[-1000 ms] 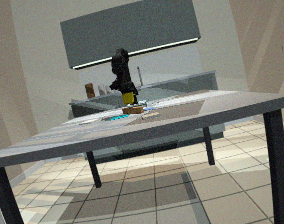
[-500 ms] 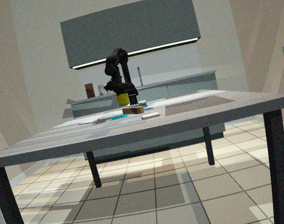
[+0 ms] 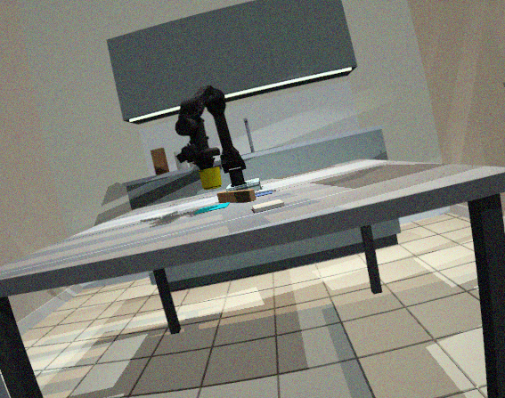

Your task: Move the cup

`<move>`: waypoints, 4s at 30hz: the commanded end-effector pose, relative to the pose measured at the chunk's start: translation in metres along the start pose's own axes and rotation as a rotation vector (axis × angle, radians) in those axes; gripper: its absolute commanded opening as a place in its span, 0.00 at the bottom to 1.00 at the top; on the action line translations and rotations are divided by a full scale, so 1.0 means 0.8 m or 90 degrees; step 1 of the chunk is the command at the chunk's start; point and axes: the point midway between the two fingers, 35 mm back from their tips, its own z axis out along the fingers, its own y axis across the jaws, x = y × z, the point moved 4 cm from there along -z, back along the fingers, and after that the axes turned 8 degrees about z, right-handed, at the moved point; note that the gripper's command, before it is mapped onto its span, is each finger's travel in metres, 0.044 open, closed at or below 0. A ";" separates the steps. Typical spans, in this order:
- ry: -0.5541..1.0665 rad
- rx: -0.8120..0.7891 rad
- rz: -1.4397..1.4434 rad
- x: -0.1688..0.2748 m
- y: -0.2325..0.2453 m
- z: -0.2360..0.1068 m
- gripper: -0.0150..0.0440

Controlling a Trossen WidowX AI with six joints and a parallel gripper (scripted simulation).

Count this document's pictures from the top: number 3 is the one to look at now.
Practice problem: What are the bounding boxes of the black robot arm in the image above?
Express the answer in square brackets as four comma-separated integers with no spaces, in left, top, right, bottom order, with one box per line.
[175,85,246,187]

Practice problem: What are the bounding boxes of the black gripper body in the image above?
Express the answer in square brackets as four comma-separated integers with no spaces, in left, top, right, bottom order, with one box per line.
[187,134,221,163]

